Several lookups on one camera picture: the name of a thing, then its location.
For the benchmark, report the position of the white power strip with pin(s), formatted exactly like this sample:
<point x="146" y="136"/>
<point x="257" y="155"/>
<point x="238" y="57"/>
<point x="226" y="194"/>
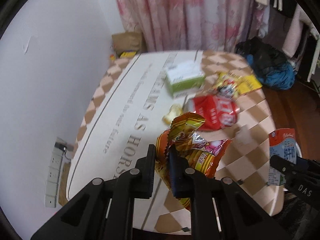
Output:
<point x="58" y="169"/>

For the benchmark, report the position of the checkered printed tablecloth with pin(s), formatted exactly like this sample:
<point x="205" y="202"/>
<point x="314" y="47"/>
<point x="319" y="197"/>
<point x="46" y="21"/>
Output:
<point x="163" y="99"/>

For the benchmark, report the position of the crushed red soda can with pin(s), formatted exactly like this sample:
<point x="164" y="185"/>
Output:
<point x="218" y="112"/>

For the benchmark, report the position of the yellow flat packet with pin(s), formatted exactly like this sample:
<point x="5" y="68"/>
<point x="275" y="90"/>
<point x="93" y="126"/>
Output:
<point x="248" y="84"/>

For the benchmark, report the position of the yellow black box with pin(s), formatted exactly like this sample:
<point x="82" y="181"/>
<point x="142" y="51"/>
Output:
<point x="128" y="54"/>

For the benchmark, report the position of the orange noodle snack bag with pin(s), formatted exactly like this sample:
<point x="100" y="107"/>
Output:
<point x="201" y="155"/>

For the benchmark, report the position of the green white medicine box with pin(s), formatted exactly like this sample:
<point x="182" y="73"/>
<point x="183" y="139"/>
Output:
<point x="184" y="78"/>

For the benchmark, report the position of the hanging clothes rack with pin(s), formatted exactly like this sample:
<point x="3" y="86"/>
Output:
<point x="286" y="26"/>

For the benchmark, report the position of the blue white milk carton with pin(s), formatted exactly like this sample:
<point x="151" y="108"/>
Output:
<point x="282" y="143"/>

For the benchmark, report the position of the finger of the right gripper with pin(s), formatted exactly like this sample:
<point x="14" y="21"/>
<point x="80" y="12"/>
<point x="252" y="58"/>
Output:
<point x="303" y="167"/>

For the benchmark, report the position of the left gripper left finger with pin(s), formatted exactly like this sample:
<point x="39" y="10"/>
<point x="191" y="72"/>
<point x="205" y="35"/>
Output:
<point x="103" y="209"/>

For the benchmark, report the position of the blue black clothes pile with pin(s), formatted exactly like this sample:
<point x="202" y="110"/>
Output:
<point x="270" y="65"/>

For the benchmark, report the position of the clear jelly cup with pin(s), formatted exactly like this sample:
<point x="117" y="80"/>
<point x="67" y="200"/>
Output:
<point x="174" y="111"/>

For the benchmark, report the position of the brown paper bag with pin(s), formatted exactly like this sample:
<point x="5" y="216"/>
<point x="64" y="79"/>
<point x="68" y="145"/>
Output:
<point x="128" y="41"/>

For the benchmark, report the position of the yellow panda snack wrapper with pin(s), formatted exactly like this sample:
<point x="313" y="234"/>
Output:
<point x="227" y="85"/>

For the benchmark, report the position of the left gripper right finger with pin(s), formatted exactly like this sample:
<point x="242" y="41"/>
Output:
<point x="220" y="209"/>

